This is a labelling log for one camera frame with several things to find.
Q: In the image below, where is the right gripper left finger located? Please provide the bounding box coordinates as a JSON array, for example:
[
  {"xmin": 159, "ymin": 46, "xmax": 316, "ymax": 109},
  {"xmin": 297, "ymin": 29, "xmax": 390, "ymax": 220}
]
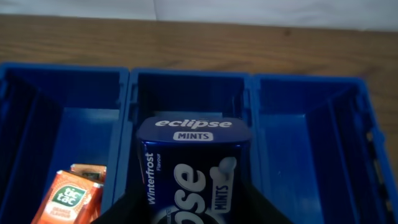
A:
[{"xmin": 91, "ymin": 179, "xmax": 154, "ymax": 224}]

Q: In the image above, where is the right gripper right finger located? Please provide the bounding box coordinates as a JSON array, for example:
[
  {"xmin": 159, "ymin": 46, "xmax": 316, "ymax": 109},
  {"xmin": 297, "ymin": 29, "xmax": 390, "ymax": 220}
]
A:
[{"xmin": 238, "ymin": 182, "xmax": 295, "ymax": 224}]

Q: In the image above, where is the orange candy box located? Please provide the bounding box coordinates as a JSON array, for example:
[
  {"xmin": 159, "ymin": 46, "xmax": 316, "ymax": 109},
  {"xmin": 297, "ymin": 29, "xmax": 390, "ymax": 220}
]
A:
[
  {"xmin": 30, "ymin": 169, "xmax": 104, "ymax": 224},
  {"xmin": 69, "ymin": 163, "xmax": 108, "ymax": 184}
]

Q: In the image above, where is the blue candy pack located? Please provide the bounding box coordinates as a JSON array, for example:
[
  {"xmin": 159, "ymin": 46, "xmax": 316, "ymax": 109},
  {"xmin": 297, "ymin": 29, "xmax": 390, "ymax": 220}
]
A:
[{"xmin": 136, "ymin": 116, "xmax": 253, "ymax": 224}]

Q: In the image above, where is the blue tray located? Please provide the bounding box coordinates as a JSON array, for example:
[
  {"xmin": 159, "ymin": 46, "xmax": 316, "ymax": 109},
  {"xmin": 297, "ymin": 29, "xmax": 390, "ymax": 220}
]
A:
[{"xmin": 0, "ymin": 62, "xmax": 398, "ymax": 224}]

